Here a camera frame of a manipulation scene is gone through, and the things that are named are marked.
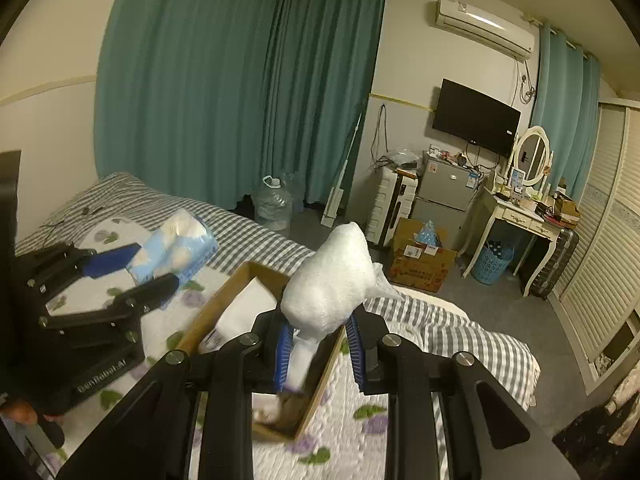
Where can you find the white dressing table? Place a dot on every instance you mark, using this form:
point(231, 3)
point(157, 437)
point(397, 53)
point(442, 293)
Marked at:
point(520, 220)

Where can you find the small grey fridge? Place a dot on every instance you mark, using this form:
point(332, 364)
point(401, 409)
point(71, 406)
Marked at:
point(445, 200)

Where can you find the blue plastic basket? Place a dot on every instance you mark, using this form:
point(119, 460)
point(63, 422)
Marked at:
point(492, 262)

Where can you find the person's left hand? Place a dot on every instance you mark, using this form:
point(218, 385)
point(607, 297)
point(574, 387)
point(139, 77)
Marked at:
point(20, 412)

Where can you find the printed cardboard box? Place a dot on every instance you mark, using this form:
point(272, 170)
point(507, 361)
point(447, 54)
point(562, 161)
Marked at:
point(420, 265)

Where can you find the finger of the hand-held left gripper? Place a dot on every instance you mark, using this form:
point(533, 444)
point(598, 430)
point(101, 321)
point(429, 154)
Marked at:
point(145, 295)
point(112, 260)

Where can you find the white fluffy towel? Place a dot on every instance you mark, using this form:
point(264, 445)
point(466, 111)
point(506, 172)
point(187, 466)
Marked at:
point(330, 280)

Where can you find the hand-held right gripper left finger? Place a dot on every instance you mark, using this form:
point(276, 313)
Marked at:
point(282, 357)

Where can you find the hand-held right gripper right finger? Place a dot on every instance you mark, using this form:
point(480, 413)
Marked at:
point(357, 355)

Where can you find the large clear water bottle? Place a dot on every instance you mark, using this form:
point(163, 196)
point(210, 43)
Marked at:
point(272, 207)

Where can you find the white floral quilt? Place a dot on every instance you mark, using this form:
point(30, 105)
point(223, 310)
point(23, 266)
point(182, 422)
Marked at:
point(340, 455)

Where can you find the light blue tissue multipack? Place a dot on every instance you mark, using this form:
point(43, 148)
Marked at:
point(175, 250)

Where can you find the white air conditioner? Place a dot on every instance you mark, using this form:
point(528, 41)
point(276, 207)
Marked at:
point(482, 22)

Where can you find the brown cardboard box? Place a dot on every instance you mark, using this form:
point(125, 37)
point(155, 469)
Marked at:
point(215, 310)

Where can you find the hanging patterned clothes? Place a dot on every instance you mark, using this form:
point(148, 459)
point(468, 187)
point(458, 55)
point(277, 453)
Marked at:
point(625, 400)

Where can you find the white drawer cabinet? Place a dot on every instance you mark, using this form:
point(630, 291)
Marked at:
point(387, 205)

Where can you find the oval white vanity mirror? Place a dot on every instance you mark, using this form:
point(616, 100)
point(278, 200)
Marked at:
point(534, 155)

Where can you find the blue plastic bag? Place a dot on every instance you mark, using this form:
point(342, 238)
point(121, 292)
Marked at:
point(429, 234)

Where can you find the white mop pole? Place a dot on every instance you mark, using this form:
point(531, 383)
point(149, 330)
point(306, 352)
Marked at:
point(340, 185)

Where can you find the narrow teal curtain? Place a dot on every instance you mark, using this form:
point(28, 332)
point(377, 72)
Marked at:
point(565, 110)

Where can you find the clear plastic bag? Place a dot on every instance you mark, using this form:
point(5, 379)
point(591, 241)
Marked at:
point(404, 157)

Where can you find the white louvred wardrobe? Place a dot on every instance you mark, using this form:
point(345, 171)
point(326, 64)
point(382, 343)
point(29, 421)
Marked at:
point(605, 240)

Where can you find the black wall television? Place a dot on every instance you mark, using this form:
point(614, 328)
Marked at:
point(475, 117)

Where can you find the white printed plastic package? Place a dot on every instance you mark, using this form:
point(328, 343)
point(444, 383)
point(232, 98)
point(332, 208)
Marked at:
point(245, 310)

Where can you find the dark checked suitcase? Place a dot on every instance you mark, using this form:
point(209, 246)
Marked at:
point(550, 265)

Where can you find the brown box on dresser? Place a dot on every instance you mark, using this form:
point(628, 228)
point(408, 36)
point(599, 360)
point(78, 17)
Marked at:
point(567, 207)

